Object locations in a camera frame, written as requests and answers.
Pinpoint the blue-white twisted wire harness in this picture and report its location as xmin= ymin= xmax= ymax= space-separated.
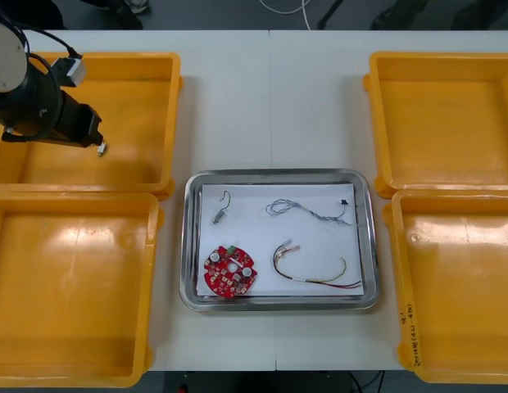
xmin=264 ymin=196 xmax=356 ymax=228

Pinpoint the white paper sheet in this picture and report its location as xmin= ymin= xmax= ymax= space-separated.
xmin=197 ymin=183 xmax=365 ymax=296

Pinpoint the round red circuit board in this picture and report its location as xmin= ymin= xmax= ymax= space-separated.
xmin=203 ymin=244 xmax=261 ymax=296

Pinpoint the steel tray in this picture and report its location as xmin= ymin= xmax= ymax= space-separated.
xmin=179 ymin=167 xmax=382 ymax=312

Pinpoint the white floor cable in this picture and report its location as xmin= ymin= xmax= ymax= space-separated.
xmin=260 ymin=0 xmax=312 ymax=30

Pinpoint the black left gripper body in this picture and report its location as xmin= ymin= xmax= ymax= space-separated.
xmin=52 ymin=90 xmax=104 ymax=149

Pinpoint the red black green-yellow wire harness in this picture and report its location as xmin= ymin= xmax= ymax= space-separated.
xmin=271 ymin=240 xmax=362 ymax=291

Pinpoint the black stand leg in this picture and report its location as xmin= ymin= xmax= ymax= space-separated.
xmin=317 ymin=0 xmax=346 ymax=29

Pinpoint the yellow-orange plastic bin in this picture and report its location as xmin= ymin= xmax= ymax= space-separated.
xmin=362 ymin=51 xmax=508 ymax=201
xmin=383 ymin=188 xmax=508 ymax=385
xmin=0 ymin=190 xmax=165 ymax=389
xmin=0 ymin=51 xmax=184 ymax=201

